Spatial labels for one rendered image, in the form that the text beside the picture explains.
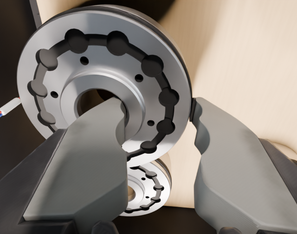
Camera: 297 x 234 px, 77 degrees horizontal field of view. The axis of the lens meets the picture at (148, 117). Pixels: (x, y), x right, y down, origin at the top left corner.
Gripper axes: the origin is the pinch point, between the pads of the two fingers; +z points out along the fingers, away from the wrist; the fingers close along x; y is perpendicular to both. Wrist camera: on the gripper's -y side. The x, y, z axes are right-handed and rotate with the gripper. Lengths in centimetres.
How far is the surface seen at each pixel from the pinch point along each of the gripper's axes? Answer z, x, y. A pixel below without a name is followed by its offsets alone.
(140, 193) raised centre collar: 1.2, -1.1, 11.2
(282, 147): 3.8, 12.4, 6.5
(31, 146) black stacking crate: 0.7, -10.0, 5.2
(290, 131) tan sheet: 4.4, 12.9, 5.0
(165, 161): 3.1, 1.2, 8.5
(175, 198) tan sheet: 4.8, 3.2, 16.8
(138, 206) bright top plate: 1.7, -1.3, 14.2
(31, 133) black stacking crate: 1.2, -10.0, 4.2
